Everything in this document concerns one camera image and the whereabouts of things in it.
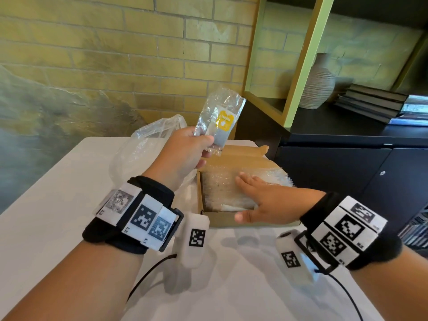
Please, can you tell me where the person's right forearm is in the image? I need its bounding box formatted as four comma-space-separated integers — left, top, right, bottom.
350, 245, 428, 321

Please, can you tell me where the row of disc cases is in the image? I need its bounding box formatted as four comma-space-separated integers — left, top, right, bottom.
397, 206, 428, 248

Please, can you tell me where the stack of dark books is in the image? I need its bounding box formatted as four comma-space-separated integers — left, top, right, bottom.
334, 84, 409, 124

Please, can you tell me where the stack of clear plastic packets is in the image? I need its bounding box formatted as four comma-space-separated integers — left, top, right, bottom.
202, 166, 295, 213

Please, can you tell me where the clear plastic bag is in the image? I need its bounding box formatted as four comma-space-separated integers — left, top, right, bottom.
109, 114, 202, 199

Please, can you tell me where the person's right hand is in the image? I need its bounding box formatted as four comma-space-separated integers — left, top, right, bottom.
234, 173, 327, 226

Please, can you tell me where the white wrist camera with marker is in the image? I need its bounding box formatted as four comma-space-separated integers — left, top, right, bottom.
276, 229, 317, 285
174, 212, 210, 269

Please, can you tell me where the black cable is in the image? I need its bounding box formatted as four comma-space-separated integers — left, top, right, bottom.
314, 269, 364, 321
127, 253, 177, 302

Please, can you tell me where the person's left forearm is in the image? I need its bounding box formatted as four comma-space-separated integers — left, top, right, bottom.
0, 240, 145, 321

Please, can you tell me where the black wristband with marker tags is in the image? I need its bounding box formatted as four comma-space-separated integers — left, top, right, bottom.
82, 176, 185, 255
300, 192, 403, 272

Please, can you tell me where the person's left hand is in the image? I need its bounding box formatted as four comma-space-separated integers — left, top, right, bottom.
142, 127, 215, 192

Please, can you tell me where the clear packet with yellow label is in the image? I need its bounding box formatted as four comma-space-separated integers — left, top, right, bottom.
193, 86, 247, 156

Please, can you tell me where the ribbed beige vase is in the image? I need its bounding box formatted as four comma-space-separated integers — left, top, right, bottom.
298, 53, 336, 110

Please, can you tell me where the stack of glossy magazines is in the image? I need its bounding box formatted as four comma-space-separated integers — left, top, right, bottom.
389, 95, 428, 127

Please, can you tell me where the green shelf frame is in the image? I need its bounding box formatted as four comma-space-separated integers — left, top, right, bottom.
244, 0, 428, 128

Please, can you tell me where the brown cardboard box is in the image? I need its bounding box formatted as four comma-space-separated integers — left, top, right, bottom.
196, 145, 302, 228

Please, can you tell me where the black cabinet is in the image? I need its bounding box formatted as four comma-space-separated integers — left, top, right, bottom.
234, 99, 428, 239

